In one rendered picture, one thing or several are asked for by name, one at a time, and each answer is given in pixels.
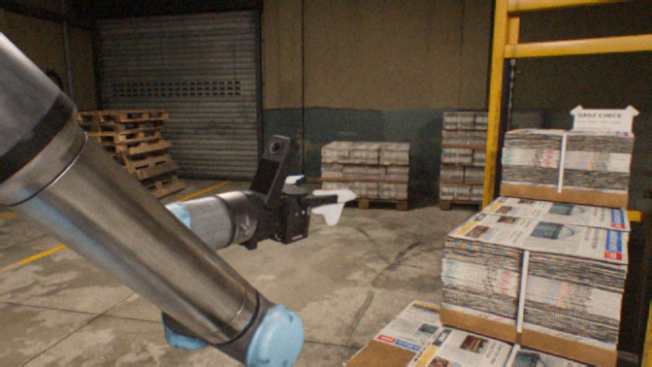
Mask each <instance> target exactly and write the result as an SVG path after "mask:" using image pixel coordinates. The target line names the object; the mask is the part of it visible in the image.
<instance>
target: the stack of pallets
mask: <svg viewBox="0 0 652 367"><path fill-rule="evenodd" d="M132 114H138V117H137V118H132ZM151 114H159V118H152V117H151ZM86 115H92V116H93V119H89V120H86ZM111 115H115V118H112V117H111ZM163 119H169V117H168V111H90V112H78V126H79V127H80V128H81V129H82V126H83V125H90V129H84V130H83V131H84V132H85V133H86V134H87V135H89V136H90V137H91V138H92V139H93V140H94V141H95V142H96V143H97V144H98V145H99V146H101V147H102V148H103V149H104V150H105V151H107V152H108V154H109V155H110V156H111V157H113V158H114V159H115V160H116V161H117V162H118V163H119V164H120V165H121V166H122V167H124V168H125V169H126V166H127V165H126V163H125V160H124V161H123V158H122V156H121V152H120V151H121V150H125V149H127V148H133V147H138V146H144V145H148V143H147V142H148V141H151V140H156V144H157V143H164V142H165V137H161V135H160V128H164V126H163ZM147 122H153V123H154V127H146V123H147ZM127 123H133V127H131V128H127ZM106 125H113V126H114V127H112V128H106ZM144 132H151V136H150V137H144ZM125 134H130V136H127V137H125ZM105 136H109V137H105ZM130 143H135V145H129V144H130ZM126 170H127V169H126ZM127 171H128V170H127ZM128 172H129V171H128Z"/></svg>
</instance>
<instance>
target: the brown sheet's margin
mask: <svg viewBox="0 0 652 367"><path fill-rule="evenodd" d="M440 322H441V323H444V324H448V325H451V326H455V327H459V328H462V329H467V330H470V331H473V332H476V333H480V334H484V335H487V336H491V337H494V338H498V339H502V340H506V341H510V342H512V343H516V344H519V345H523V346H527V347H530V348H534V349H537V350H544V351H548V352H552V353H555V354H559V355H561V356H565V357H568V358H572V359H577V360H580V361H584V362H587V363H591V364H594V365H598V366H602V367H615V365H616V359H617V353H618V344H617V345H616V351H614V350H606V349H602V348H598V347H595V346H591V345H587V344H583V343H579V342H576V341H571V340H567V339H563V338H559V337H556V336H552V335H548V334H545V333H541V332H537V331H533V329H532V330H529V328H526V329H525V327H522V329H521V333H519V332H517V325H514V324H510V323H506V322H502V321H498V320H493V319H489V318H485V317H479V316H475V315H471V314H467V313H463V312H459V311H455V310H451V309H447V308H445V307H443V306H442V304H441V306H440Z"/></svg>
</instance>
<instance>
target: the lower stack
mask: <svg viewBox="0 0 652 367"><path fill-rule="evenodd" d="M441 326H442V323H441V322H440V305H437V304H433V303H428V302H423V301H418V300H414V301H413V302H412V303H411V304H409V305H408V306H407V307H406V308H405V309H404V310H403V311H402V312H401V313H400V314H399V316H398V317H397V316H395V319H394V320H392V321H391V322H390V323H389V324H388V325H387V326H386V327H384V328H383V329H382V330H380V331H379V332H378V333H377V334H376V335H375V337H374V340H375V341H377V342H381V343H383V344H386V345H389V346H392V347H395V348H398V349H401V350H406V351H410V352H413V353H416V354H418V353H419V352H420V350H421V349H422V348H423V347H424V345H425V343H426V342H427V341H428V340H429V338H430V337H431V336H432V335H433V334H434V333H435V332H437V330H438V329H439V328H440V327H441Z"/></svg>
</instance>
